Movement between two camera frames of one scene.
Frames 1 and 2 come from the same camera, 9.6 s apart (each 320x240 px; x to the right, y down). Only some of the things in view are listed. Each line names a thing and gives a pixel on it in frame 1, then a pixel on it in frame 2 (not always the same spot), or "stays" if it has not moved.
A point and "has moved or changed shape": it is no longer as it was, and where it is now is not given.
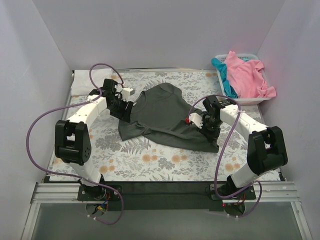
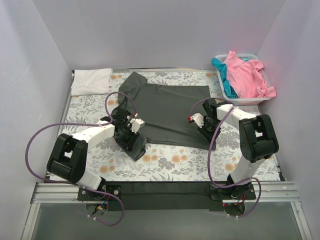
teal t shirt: x=229 y=90 stays
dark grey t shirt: x=160 y=111 has moved or changed shape
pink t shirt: x=246 y=77 stays
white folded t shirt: x=81 y=84 stays
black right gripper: x=210 y=133 stays
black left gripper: x=125 y=110 -> x=130 y=139
